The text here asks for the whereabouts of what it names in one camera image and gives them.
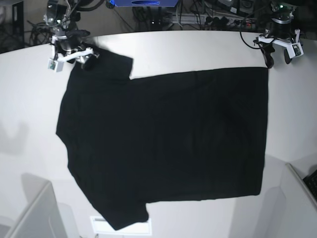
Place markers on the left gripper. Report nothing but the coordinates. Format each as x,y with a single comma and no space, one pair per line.
277,29

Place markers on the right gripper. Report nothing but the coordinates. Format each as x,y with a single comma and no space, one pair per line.
66,42

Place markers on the black T-shirt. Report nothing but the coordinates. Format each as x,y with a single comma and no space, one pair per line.
186,136

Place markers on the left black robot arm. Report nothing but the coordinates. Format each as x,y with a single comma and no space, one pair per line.
281,10

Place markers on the blue box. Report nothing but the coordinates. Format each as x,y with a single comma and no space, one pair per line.
131,3

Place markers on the black keyboard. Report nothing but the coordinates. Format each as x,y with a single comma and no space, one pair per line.
311,183

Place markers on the grey right partition panel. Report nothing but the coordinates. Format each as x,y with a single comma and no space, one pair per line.
289,210

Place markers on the grey partition panel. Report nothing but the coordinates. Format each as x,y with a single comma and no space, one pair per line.
43,216
289,210

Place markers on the grey left partition panel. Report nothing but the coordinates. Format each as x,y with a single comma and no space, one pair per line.
43,216

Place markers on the white slotted table grommet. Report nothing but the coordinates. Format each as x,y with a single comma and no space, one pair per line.
102,227

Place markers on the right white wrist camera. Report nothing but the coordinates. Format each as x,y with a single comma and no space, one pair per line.
56,62

